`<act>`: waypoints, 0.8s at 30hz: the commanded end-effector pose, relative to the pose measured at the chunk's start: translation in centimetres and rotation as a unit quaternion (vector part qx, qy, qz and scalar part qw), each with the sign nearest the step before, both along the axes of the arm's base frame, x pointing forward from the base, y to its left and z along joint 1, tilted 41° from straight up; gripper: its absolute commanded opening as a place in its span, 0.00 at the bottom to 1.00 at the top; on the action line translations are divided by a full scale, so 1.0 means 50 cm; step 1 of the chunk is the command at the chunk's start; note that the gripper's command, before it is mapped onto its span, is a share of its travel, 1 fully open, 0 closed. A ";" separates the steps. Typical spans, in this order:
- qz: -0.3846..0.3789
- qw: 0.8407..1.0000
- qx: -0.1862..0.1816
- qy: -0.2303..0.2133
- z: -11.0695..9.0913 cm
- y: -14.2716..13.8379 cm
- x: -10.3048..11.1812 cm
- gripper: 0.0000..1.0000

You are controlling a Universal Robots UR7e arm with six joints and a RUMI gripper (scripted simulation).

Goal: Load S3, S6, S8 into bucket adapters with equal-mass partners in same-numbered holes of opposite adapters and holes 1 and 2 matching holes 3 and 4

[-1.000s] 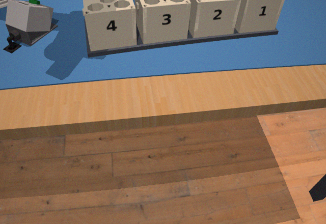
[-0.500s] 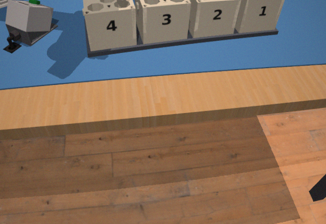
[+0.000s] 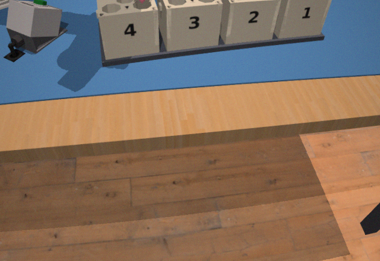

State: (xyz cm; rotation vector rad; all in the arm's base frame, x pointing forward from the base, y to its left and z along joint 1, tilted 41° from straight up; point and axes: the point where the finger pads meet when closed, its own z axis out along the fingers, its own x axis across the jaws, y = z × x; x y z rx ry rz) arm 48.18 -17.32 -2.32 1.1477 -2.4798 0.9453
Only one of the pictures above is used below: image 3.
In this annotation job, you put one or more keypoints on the grey sloped desk with green button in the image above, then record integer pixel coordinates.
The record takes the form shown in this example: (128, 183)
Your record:
(30, 23)

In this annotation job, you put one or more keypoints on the blue bench mat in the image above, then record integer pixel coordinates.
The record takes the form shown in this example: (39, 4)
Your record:
(71, 66)

